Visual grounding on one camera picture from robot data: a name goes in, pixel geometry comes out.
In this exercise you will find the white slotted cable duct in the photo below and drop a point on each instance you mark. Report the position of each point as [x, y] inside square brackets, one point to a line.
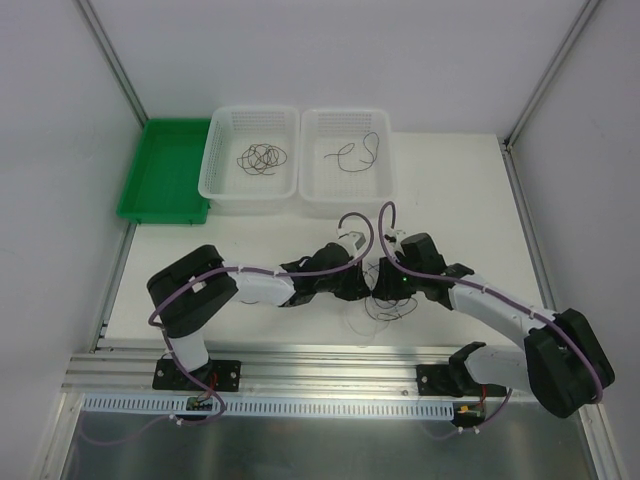
[270, 407]

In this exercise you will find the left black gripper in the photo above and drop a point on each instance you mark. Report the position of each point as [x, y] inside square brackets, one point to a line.
[357, 285]

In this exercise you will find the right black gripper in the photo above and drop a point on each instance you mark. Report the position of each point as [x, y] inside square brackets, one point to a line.
[385, 286]

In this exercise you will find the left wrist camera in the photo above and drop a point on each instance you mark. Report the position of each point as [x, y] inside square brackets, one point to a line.
[354, 242]

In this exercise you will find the right aluminium frame post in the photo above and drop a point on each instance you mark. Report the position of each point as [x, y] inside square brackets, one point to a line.
[569, 41]

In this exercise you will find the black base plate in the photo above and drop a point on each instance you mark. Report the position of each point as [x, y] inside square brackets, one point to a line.
[436, 380]
[221, 375]

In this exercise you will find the left aluminium frame post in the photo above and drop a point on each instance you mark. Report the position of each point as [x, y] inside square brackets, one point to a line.
[107, 50]

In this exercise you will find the left white plastic basket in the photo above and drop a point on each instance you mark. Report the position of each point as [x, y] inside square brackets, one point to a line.
[250, 160]

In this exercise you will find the green plastic tray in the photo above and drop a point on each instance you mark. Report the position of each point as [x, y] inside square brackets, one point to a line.
[162, 183]

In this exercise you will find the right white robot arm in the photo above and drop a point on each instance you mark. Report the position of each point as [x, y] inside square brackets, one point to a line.
[554, 356]

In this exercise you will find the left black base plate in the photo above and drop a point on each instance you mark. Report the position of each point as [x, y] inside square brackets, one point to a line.
[221, 375]

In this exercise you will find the aluminium mounting rail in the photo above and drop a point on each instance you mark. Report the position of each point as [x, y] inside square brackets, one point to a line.
[311, 371]

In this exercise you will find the right white plastic basket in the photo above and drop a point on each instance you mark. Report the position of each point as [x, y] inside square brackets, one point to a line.
[346, 161]

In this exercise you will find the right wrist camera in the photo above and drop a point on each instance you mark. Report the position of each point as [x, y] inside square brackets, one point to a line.
[394, 237]

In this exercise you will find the white plastic basket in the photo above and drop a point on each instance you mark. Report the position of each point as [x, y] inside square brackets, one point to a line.
[346, 161]
[250, 160]

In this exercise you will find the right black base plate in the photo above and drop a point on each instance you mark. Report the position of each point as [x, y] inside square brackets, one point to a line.
[436, 380]

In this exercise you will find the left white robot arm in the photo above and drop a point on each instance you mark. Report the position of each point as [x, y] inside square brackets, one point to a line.
[192, 290]

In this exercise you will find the aluminium frame post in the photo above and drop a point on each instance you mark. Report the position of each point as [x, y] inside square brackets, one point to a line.
[569, 41]
[107, 50]

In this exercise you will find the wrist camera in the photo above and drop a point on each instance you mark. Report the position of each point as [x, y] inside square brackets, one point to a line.
[394, 237]
[354, 242]

